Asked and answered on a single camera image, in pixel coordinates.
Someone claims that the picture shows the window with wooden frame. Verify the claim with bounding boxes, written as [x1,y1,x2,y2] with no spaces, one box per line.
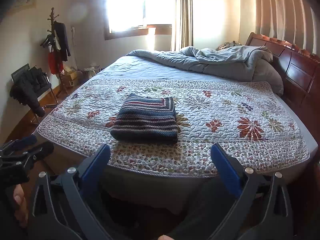
[104,0,174,40]

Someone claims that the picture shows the floral quilted bedspread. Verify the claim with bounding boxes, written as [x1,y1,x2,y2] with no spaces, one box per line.
[37,56,318,177]

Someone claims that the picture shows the wooden coat rack with clothes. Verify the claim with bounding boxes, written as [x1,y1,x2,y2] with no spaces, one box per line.
[40,7,69,97]

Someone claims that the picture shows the clutter boxes by wall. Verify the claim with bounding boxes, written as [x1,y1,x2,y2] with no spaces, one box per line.
[62,65,101,88]

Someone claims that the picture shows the beige curtain behind headboard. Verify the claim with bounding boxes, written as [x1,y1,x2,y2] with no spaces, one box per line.
[255,0,319,55]

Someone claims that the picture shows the striped blue knitted sweater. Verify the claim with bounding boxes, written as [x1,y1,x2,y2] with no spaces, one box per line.
[110,93,178,144]

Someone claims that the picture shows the patterned cloth beside pillow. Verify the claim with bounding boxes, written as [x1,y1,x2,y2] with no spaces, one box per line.
[216,41,242,50]

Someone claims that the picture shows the grey crumpled duvet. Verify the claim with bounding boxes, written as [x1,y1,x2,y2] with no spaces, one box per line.
[128,46,273,82]

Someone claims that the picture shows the grey pillow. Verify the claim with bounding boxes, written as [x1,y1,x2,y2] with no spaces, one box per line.
[252,59,284,96]

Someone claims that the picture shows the black chair with clothes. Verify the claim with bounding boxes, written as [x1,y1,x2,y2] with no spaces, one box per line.
[10,64,59,125]

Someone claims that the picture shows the person's left hand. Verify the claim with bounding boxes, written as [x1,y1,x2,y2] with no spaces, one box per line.
[13,184,28,228]

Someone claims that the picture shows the dark wooden headboard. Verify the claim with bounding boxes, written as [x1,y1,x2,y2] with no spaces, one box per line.
[246,33,320,142]

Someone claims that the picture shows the beige window curtain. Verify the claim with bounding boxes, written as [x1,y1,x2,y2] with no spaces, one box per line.
[171,0,194,51]

